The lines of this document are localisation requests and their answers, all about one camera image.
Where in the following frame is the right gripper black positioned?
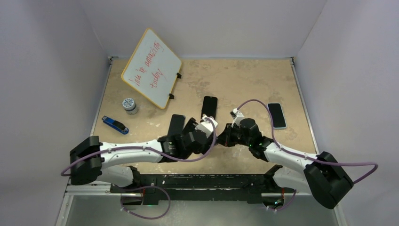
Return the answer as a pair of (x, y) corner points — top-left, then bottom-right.
(215, 123), (252, 147)

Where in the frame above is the black phone case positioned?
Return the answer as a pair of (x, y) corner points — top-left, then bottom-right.
(167, 114), (185, 136)

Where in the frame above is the phone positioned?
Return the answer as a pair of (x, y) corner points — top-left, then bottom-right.
(267, 103), (287, 129)
(201, 96), (218, 119)

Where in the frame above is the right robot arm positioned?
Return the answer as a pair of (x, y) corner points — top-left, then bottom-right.
(217, 118), (354, 209)

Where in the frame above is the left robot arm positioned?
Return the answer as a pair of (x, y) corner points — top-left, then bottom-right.
(61, 116), (218, 193)

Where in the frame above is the small grey tape roll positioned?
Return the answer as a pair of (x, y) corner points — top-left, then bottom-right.
(122, 98), (138, 115)

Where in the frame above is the blue black stapler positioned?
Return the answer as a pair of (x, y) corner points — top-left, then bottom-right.
(102, 116), (129, 135)

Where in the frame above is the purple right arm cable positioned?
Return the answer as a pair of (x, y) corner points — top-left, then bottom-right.
(233, 99), (379, 213)

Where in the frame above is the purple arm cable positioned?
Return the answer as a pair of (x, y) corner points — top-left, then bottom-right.
(233, 99), (379, 213)
(60, 116), (217, 219)

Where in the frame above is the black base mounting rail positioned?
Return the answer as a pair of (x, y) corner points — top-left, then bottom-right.
(110, 173), (293, 205)

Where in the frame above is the white board yellow frame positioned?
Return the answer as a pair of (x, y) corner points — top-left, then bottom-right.
(121, 28), (182, 109)

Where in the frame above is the aluminium frame rail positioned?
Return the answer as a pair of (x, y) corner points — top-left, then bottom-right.
(65, 184), (111, 196)

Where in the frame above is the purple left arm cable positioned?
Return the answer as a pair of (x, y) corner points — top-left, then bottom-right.
(60, 116), (217, 219)

